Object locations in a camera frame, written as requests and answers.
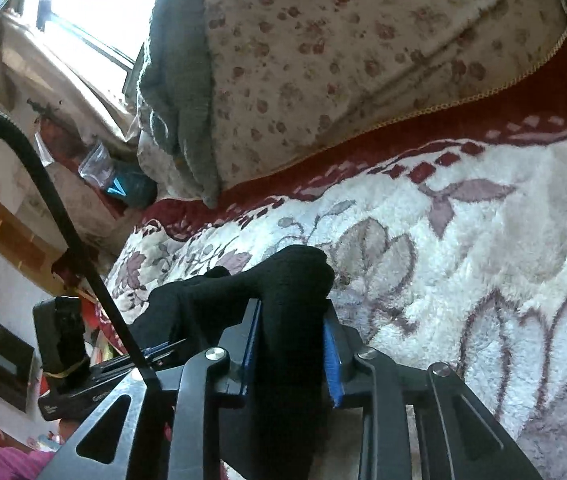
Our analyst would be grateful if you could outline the grey-green fuzzy towel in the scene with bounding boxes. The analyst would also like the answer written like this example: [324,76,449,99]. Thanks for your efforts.
[136,0,221,209]

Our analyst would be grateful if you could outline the black pants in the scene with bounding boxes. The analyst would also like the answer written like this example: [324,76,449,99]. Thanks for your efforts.
[128,244,337,480]

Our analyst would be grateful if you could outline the clear plastic bag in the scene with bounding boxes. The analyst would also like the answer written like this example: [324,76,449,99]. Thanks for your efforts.
[77,140,111,182]

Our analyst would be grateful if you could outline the white floral fleece blanket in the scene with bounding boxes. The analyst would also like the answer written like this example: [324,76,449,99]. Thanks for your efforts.
[106,22,567,480]

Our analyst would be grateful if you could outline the window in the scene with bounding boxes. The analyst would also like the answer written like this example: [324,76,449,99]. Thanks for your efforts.
[18,0,179,93]

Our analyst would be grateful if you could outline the black framed picture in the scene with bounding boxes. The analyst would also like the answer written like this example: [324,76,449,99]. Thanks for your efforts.
[0,324,35,413]

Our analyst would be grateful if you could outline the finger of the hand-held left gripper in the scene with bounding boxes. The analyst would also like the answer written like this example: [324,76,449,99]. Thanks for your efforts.
[90,338,189,377]

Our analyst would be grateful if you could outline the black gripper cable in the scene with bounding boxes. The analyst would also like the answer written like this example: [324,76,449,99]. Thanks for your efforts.
[0,103,160,386]

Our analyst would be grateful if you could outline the floral pillow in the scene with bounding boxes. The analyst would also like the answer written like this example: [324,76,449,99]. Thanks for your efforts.
[136,0,567,198]

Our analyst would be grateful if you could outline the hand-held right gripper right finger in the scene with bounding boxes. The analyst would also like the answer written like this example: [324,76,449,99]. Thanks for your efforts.
[321,299,539,480]

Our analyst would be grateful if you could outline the teal bag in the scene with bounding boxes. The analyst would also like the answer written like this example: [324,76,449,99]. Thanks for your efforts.
[104,160,158,209]

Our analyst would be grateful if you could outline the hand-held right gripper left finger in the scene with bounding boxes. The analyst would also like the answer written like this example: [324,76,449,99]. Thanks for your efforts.
[56,297,264,480]

